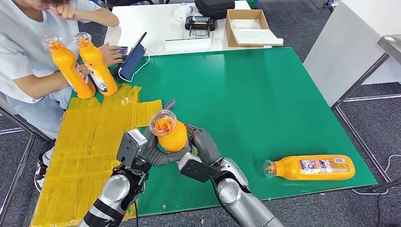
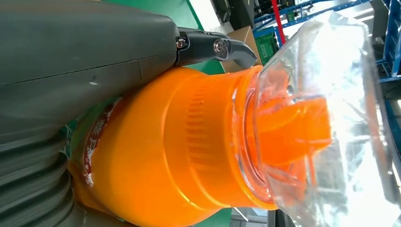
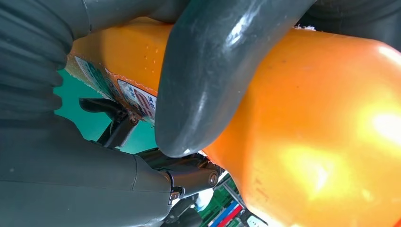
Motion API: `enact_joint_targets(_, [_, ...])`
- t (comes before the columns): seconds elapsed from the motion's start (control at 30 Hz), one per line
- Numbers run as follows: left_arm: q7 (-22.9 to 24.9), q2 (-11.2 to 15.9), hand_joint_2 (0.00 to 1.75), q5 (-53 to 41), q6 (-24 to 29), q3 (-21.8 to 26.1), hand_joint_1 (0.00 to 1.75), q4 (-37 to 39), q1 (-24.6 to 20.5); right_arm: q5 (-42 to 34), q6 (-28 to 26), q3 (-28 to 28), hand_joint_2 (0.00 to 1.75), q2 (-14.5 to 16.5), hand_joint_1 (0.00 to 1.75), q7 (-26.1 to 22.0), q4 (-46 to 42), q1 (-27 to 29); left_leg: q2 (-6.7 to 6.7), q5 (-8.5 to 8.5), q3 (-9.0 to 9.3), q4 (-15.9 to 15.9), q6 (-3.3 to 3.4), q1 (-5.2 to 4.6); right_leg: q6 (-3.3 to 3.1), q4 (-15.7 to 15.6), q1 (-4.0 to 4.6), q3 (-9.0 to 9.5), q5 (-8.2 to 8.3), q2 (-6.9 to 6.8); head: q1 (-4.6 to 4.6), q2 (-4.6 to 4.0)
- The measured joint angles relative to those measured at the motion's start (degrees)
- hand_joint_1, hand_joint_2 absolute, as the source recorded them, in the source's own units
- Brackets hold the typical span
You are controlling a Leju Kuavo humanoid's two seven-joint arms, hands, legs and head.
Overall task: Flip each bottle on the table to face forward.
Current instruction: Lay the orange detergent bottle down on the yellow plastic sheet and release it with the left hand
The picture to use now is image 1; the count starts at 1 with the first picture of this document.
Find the white floor cable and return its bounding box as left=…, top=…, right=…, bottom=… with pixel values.
left=350, top=154, right=401, bottom=197

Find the white plastic bag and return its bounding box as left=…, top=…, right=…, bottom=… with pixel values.
left=230, top=19, right=262, bottom=30

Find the tablet in blue case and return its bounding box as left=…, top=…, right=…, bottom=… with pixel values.
left=118, top=31, right=148, bottom=80

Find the dark metal floor bar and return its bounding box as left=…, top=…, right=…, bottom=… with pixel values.
left=371, top=177, right=401, bottom=194

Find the blue wheeled item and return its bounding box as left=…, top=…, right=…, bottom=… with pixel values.
left=322, top=0, right=338, bottom=12

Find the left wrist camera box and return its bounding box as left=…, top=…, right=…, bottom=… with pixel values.
left=116, top=129, right=148, bottom=170

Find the black zip case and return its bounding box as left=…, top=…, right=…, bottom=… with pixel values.
left=194, top=0, right=235, bottom=20

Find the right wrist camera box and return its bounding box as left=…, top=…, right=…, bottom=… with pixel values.
left=178, top=152, right=225, bottom=183

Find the green top table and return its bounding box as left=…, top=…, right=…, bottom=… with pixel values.
left=67, top=47, right=378, bottom=218

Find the orange detergent bottle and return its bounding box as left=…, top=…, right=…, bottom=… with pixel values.
left=148, top=109, right=189, bottom=153
left=263, top=154, right=356, bottom=182
left=42, top=35, right=96, bottom=100
left=72, top=32, right=119, bottom=97

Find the green plastic crate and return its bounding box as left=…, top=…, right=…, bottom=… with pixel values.
left=234, top=0, right=259, bottom=9

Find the cardboard box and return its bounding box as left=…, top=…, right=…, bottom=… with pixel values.
left=225, top=9, right=284, bottom=48

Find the black handheld controller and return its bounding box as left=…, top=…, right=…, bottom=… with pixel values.
left=184, top=16, right=216, bottom=37

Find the grey metal leg frame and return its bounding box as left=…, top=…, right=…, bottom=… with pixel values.
left=0, top=107, right=38, bottom=220

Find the white charging cable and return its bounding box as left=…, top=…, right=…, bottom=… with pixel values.
left=117, top=50, right=151, bottom=83

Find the steel table frame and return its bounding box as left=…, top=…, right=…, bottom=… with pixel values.
left=330, top=35, right=401, bottom=193

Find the white folded sheet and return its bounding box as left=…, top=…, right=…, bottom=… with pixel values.
left=232, top=28, right=284, bottom=46

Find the person's right hand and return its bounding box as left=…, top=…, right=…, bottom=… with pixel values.
left=98, top=43, right=123, bottom=67

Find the person's left hand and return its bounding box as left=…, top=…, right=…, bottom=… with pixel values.
left=50, top=2, right=79, bottom=21

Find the black floor cable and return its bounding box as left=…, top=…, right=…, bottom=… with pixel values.
left=375, top=192, right=382, bottom=227

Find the person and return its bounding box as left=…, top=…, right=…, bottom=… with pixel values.
left=0, top=0, right=123, bottom=192

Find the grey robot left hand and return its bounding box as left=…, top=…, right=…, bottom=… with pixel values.
left=138, top=99, right=192, bottom=168

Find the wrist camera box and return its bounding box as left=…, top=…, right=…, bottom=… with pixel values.
left=178, top=152, right=225, bottom=183
left=116, top=129, right=148, bottom=170

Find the large white table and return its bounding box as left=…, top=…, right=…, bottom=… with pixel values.
left=303, top=0, right=401, bottom=108

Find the yellow taped sheet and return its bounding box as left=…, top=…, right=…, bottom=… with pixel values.
left=29, top=83, right=164, bottom=227

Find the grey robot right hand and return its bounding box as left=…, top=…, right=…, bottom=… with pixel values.
left=184, top=123, right=224, bottom=166

